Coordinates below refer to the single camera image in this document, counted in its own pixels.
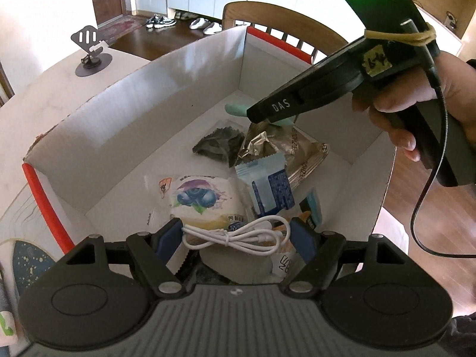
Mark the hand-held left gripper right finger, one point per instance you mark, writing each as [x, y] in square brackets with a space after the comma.
[302, 238]

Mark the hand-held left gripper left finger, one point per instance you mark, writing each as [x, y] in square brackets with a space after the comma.
[167, 238]

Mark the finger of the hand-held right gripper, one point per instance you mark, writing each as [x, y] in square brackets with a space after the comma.
[282, 106]

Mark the blue and white packet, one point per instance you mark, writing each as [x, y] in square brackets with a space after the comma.
[271, 189]

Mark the red and white cardboard box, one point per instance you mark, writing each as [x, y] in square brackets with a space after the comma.
[148, 119]

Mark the person's right hand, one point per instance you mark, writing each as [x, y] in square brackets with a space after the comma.
[461, 96]

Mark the teal and black snack packet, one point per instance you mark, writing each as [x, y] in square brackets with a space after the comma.
[314, 204]

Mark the brown foil snack packet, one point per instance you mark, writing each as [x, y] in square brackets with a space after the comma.
[297, 148]

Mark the white bread bag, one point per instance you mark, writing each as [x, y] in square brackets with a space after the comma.
[200, 193]

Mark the white plastic packet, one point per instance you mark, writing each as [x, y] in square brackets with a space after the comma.
[238, 264]

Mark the clear bag of dark pieces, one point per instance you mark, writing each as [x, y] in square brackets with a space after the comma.
[219, 143]

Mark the wooden chair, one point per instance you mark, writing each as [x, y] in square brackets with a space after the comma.
[282, 15]

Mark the white slipper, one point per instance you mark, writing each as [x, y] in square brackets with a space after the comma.
[212, 28]
[199, 23]

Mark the dark sneaker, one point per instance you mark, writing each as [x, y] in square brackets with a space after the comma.
[152, 21]
[167, 20]

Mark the low white cabinet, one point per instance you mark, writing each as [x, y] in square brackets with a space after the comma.
[150, 2]

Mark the patterned door rug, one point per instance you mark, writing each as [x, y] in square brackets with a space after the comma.
[122, 29]

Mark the white bag with green print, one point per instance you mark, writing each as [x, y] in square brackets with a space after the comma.
[5, 323]

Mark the dark clothing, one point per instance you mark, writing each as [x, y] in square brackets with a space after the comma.
[465, 338]

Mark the black phone stand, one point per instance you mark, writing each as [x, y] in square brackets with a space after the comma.
[89, 52]

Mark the wooden wall shelf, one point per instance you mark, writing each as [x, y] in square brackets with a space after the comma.
[446, 0]

